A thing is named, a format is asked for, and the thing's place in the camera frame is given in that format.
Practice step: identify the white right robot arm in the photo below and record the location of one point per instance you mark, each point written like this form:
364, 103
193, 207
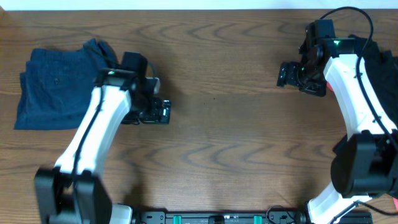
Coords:
334, 61

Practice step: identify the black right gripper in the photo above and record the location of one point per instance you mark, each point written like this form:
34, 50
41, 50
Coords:
319, 89

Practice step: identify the black printed shirt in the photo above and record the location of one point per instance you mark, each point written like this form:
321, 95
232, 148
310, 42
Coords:
382, 71

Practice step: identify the folded navy blue shorts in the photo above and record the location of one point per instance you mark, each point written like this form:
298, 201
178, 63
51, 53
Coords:
41, 110

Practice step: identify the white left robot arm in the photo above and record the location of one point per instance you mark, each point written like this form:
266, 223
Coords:
72, 191

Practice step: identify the red cloth garment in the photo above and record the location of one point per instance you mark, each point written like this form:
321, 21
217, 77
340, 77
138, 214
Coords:
394, 199

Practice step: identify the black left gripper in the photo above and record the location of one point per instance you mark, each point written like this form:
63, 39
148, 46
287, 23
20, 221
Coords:
157, 116

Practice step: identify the navy blue denim shorts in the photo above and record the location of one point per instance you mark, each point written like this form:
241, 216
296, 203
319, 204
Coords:
70, 73

